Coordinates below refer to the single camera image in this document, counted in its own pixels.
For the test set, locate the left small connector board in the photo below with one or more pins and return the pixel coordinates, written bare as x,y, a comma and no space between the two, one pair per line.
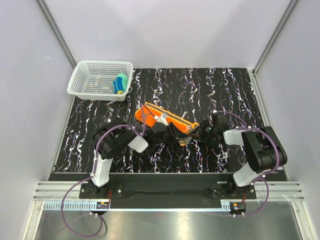
102,205

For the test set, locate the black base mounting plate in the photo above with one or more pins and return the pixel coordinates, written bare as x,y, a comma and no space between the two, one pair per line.
126,185

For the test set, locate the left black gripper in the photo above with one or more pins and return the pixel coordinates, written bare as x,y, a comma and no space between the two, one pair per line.
175,134

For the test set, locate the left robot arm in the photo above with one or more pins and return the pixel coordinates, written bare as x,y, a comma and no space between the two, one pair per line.
113,138

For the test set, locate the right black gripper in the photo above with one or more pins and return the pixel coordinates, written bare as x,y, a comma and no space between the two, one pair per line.
202,138

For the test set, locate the orange grey towel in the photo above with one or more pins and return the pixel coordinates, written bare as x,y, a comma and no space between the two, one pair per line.
147,112

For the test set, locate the white perforated plastic basket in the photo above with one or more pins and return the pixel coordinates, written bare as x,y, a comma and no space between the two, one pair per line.
96,80

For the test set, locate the yellow blue crocodile towel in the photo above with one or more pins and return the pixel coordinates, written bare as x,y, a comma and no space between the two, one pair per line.
120,83

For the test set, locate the right small connector board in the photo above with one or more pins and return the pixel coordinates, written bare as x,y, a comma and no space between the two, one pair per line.
239,206

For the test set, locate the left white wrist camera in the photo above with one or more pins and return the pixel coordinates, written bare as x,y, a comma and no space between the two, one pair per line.
162,119

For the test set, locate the small connector board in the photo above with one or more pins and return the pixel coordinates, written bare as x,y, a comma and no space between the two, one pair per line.
102,205
239,206

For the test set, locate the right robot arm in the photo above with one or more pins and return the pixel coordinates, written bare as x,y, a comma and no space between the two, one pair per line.
263,150

